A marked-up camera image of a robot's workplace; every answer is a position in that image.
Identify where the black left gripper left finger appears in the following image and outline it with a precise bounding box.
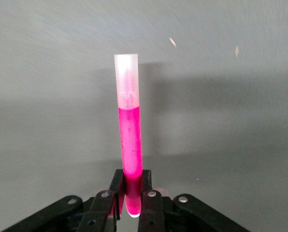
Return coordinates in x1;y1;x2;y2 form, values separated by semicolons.
3;169;125;232

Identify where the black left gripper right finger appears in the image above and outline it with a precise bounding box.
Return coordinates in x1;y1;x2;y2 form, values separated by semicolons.
138;170;251;232

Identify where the pink marker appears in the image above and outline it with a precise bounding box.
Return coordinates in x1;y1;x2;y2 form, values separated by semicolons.
114;53;144;218

